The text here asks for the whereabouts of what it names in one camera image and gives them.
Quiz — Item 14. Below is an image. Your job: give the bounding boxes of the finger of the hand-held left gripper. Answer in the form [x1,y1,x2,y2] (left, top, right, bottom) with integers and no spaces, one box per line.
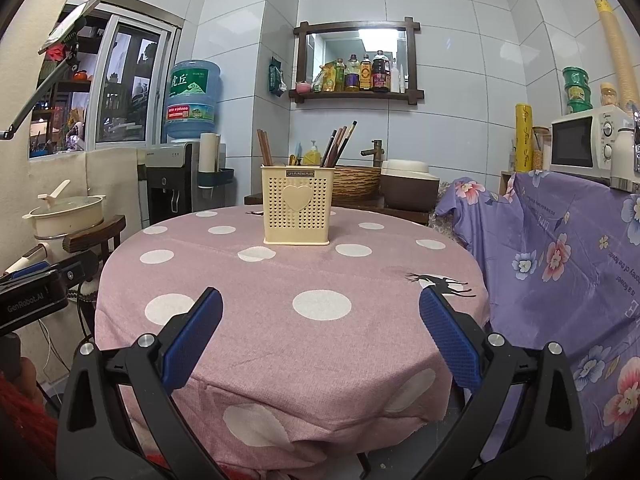
[50,249,100,284]
[6,261,52,281]

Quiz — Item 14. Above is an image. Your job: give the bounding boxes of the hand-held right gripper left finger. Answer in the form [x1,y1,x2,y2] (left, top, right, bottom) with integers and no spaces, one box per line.
[56,287,224,480]

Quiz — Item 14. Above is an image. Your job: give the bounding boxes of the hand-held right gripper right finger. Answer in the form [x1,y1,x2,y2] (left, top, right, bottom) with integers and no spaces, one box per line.
[419,285,586,480]

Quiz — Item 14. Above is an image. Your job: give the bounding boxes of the cream plastic utensil holder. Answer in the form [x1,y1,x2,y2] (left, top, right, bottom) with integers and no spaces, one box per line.
[260,164,331,247]

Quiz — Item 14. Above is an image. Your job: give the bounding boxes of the dark wooden chair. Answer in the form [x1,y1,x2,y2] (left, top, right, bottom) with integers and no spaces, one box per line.
[62,214,127,313]

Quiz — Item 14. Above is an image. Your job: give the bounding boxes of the cream electric pot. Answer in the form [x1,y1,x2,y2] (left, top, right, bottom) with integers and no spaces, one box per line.
[0,195,107,281]

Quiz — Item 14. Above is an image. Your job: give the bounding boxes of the glass pot lid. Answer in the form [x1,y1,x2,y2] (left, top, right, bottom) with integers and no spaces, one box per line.
[22,180,106,219]

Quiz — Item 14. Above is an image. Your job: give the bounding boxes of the pink polka dot tablecloth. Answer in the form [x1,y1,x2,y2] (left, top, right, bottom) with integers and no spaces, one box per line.
[94,205,491,472]

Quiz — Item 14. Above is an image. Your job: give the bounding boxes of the beige hanging cloth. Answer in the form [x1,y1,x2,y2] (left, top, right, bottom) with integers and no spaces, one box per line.
[0,146,146,281]

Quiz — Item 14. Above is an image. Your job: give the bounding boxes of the grey water dispenser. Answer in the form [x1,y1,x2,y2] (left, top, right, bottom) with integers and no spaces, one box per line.
[137,141,202,227]

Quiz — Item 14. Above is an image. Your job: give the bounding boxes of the purple floral cloth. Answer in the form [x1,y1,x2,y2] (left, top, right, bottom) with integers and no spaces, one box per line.
[434,170,640,454]

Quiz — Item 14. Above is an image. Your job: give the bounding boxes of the brown and cream rice cooker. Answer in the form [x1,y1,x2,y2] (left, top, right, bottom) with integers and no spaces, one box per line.
[379,159,441,213]

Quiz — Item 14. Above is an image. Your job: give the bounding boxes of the blue cup holder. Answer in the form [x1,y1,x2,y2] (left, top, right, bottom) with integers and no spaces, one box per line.
[196,167,236,189]

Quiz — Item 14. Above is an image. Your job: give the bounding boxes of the woven sink basin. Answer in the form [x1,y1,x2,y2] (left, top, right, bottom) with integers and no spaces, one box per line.
[332,164,384,201]

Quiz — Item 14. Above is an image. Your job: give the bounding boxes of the bronze faucet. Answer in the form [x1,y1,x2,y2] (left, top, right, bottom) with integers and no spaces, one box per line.
[360,139,387,169]

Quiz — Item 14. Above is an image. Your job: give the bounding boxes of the blue water bottle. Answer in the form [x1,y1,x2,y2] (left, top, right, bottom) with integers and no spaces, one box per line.
[162,59,222,142]

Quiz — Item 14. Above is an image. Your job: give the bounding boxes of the glass jar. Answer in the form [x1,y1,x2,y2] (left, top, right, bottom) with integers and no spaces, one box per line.
[532,127,551,171]

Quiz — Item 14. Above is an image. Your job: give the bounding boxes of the yellow roll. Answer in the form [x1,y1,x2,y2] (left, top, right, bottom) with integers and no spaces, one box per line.
[514,103,534,174]

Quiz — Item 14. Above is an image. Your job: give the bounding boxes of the white microwave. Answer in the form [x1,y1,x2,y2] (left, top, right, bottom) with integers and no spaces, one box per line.
[549,108,636,179]

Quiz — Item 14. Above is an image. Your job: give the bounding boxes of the smartphone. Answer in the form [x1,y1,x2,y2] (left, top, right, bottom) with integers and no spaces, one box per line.
[38,0,103,54]

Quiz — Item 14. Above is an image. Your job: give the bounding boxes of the wooden mirror shelf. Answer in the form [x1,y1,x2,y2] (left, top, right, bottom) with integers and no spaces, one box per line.
[292,16,425,106]

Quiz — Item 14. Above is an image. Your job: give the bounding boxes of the dark soy sauce bottle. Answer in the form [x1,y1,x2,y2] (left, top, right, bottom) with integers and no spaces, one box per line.
[371,50,391,94]

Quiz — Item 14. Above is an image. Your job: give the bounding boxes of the green hanging packet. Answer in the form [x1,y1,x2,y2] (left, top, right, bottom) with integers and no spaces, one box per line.
[269,57,287,96]

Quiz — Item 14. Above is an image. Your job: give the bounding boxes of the green instant noodle cups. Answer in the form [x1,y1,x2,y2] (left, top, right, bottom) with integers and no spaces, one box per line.
[562,66,594,115]

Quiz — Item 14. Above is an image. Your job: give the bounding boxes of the yellow packet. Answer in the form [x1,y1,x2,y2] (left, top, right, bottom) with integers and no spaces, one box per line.
[319,61,339,94]

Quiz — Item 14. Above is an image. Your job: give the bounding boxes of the tall paper cup stack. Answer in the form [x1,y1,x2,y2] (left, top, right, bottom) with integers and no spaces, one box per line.
[592,0,636,111]

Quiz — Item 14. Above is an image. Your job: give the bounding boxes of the white cable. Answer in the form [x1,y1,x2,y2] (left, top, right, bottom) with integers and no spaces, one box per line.
[37,310,66,376]

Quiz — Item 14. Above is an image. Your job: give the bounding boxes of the aluminium window frame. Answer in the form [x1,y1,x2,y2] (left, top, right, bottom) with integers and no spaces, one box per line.
[29,0,184,159]

